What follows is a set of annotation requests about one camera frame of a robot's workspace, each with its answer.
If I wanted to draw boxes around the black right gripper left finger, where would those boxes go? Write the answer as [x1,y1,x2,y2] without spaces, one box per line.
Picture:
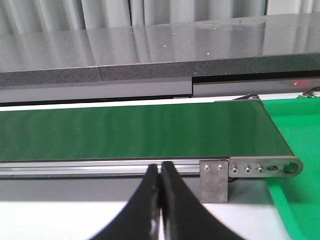
[92,164,160,240]

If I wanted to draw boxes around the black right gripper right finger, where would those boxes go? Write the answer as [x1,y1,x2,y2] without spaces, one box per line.
[160,161,242,240]

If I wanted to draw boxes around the conveyor end roller plate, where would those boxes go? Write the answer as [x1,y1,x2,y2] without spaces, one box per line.
[228,156,304,178]

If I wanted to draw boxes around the green conveyor belt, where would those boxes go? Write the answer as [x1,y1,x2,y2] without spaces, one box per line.
[0,100,292,161]

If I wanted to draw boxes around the green plastic tray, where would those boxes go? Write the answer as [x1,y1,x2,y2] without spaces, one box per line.
[264,97,320,240]

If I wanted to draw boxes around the grey stone counter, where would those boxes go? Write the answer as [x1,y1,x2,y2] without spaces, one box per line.
[0,13,320,103]

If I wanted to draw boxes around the white curtain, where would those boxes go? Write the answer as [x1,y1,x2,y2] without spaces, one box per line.
[0,0,320,35]

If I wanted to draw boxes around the aluminium conveyor frame rail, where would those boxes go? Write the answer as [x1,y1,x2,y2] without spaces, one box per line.
[0,157,204,178]

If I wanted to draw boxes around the steel conveyor support bracket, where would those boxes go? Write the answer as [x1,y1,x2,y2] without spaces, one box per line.
[199,159,229,204]

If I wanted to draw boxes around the coloured wires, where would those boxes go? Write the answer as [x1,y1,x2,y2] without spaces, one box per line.
[297,86,320,99]

